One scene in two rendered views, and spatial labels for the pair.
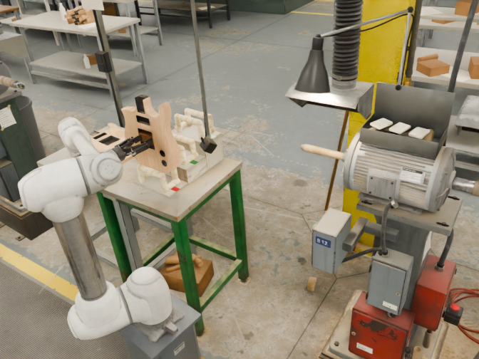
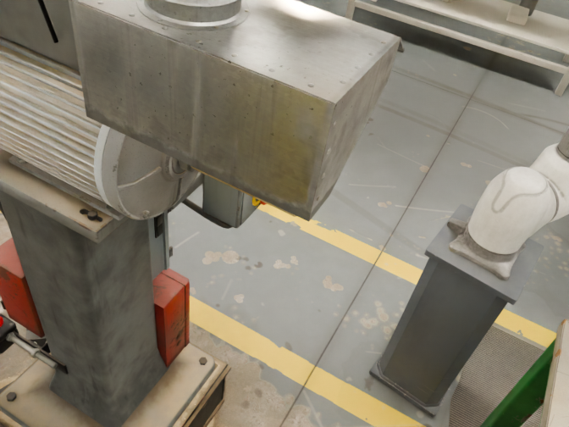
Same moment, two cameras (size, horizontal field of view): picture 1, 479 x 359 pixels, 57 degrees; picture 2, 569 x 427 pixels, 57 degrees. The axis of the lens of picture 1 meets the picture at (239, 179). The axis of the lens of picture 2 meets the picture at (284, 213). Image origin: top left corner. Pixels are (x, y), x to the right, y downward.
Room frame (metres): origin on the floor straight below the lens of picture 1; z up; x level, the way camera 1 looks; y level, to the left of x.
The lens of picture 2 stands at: (2.24, -0.45, 1.76)
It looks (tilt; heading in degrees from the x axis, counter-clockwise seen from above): 43 degrees down; 166
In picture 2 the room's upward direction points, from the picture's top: 10 degrees clockwise
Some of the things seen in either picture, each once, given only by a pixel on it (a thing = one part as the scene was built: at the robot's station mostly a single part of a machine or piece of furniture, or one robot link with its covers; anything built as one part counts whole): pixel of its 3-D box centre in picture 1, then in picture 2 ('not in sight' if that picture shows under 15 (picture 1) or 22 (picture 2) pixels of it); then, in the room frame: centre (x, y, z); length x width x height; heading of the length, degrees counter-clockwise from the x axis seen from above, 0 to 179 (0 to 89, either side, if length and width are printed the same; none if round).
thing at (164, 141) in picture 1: (149, 134); not in sight; (1.99, 0.43, 1.23); 0.35 x 0.04 x 0.40; 51
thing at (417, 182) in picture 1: (397, 170); (88, 106); (1.45, -0.62, 1.25); 0.41 x 0.27 x 0.26; 54
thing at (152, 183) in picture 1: (160, 183); not in sight; (1.99, 0.42, 0.94); 0.27 x 0.15 x 0.01; 52
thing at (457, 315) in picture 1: (433, 307); (24, 350); (1.42, -0.89, 0.46); 0.25 x 0.07 x 0.08; 54
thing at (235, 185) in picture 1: (239, 229); not in sight; (2.14, 0.03, 0.45); 0.05 x 0.05 x 0.90; 54
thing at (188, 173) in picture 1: (179, 164); not in sight; (2.11, 0.33, 0.98); 0.27 x 0.16 x 0.09; 52
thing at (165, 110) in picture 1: (162, 110); not in sight; (1.91, 0.33, 1.39); 0.07 x 0.04 x 0.09; 51
